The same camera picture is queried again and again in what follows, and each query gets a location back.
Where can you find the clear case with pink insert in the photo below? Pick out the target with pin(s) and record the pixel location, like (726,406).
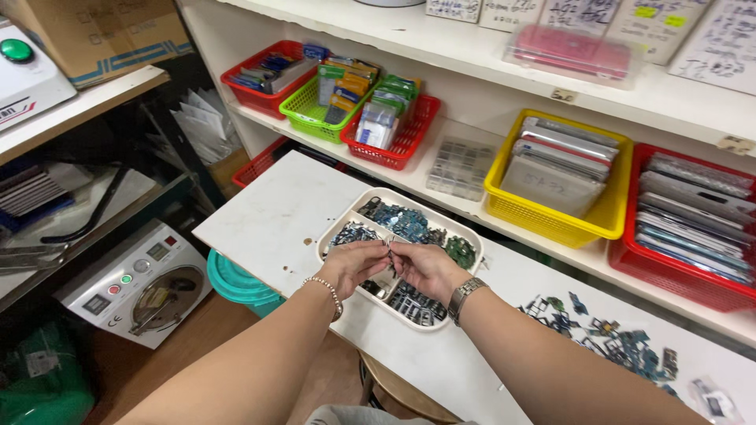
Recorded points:
(570,53)

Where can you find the person's right hand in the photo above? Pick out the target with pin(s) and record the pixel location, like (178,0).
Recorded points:
(434,272)

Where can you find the teal plastic bucket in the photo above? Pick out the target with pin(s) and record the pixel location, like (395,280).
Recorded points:
(236,283)

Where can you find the white machine with round lid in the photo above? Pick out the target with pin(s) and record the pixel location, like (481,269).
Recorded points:
(136,283)

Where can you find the pile of green circuit boards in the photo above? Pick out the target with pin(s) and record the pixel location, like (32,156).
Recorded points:
(460,251)

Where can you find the silver metal wristwatch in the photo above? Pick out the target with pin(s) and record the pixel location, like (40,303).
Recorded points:
(463,298)

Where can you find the yellow plastic basket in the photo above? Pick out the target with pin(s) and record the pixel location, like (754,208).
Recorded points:
(549,227)

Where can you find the pile of grey-blue small parts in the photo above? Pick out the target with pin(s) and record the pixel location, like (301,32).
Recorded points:
(352,233)

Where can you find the empty red plastic basket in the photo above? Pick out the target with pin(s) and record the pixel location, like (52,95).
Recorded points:
(254,168)

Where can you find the red basket with dark packets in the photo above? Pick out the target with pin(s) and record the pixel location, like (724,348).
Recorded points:
(260,94)

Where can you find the row of orange green packets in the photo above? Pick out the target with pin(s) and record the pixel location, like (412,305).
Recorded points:
(345,85)

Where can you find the large red plastic basket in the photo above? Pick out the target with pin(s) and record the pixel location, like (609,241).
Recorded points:
(673,277)

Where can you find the wooden stool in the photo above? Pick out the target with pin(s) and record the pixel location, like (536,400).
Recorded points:
(401,389)

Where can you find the pile of blue circuit boards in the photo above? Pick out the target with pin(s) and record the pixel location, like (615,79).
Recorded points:
(404,221)

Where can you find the dark metal rack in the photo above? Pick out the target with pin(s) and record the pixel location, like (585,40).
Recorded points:
(88,195)

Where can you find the clear compartment organizer box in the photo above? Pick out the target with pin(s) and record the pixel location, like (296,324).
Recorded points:
(460,168)

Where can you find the row of dark packets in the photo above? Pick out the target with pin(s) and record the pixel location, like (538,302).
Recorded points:
(277,68)

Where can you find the heap of loose electronic parts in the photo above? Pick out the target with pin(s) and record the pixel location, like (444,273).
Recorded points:
(614,342)

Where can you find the row of white green packets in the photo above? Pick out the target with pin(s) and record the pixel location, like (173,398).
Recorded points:
(384,112)

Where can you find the white machine with green button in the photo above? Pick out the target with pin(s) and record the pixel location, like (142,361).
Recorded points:
(29,82)

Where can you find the green plastic bag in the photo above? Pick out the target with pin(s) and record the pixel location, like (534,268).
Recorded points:
(41,378)

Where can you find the stack of silver screen sleeves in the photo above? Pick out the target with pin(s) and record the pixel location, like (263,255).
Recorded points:
(697,215)

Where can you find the stack of grey screen panels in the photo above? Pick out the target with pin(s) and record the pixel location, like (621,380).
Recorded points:
(561,162)

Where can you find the green plastic basket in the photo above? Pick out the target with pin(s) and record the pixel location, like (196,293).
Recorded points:
(307,112)

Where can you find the stack of white paper envelopes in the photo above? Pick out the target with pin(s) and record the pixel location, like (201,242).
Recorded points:
(204,124)

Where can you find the brown cardboard box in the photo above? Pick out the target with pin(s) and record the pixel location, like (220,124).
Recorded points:
(88,35)

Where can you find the small clear plastic bag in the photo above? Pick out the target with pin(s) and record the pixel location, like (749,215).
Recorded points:
(712,401)

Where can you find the person's left hand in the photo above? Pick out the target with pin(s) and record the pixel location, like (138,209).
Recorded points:
(348,268)

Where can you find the white shelf unit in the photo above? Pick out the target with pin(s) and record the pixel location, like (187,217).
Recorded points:
(472,97)

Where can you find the white divided plastic tray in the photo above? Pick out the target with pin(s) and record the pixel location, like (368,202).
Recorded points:
(360,203)

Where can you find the pile of black metal frames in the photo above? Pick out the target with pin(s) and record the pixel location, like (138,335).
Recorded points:
(416,307)

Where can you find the small metal part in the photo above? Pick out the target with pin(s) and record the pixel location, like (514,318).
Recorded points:
(388,245)

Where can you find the row of handwritten white boxes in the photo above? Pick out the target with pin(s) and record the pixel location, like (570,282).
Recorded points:
(661,26)

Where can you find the red basket with white packets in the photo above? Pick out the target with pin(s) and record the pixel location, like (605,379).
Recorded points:
(407,141)

